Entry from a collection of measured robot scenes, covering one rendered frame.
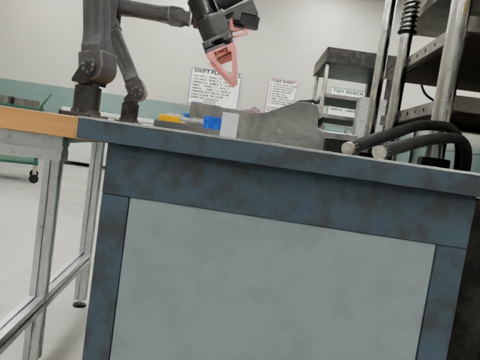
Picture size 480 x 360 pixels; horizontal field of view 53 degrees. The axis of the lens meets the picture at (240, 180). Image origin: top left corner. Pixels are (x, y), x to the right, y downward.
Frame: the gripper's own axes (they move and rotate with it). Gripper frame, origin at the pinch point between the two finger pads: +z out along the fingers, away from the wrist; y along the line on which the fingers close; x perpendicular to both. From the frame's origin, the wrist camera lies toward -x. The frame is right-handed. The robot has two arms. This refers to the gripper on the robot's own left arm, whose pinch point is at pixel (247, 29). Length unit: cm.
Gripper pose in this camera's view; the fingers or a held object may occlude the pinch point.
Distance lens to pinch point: 182.5
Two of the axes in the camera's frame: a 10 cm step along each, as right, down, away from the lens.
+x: -1.6, 9.8, 0.8
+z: 9.9, 1.5, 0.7
